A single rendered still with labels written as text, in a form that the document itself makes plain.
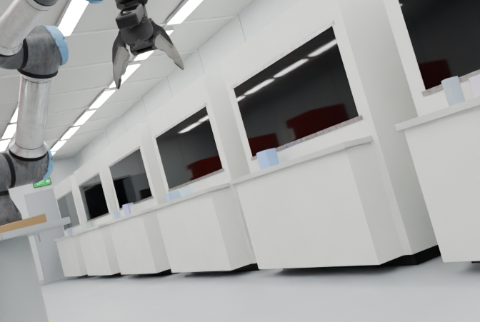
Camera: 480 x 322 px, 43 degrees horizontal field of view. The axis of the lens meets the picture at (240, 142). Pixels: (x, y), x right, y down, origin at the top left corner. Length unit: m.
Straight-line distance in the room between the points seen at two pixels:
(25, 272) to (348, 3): 3.02
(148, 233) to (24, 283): 6.10
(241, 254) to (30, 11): 4.74
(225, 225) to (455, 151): 3.09
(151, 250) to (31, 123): 6.15
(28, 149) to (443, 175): 2.27
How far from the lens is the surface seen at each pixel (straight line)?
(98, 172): 10.21
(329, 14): 4.33
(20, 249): 1.95
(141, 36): 1.36
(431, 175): 3.55
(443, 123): 3.41
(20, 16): 1.56
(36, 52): 1.79
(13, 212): 1.97
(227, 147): 6.00
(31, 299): 1.95
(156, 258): 8.01
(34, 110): 1.91
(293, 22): 4.67
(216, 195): 5.95
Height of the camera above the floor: 0.74
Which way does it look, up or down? 5 degrees up
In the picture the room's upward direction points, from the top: 15 degrees counter-clockwise
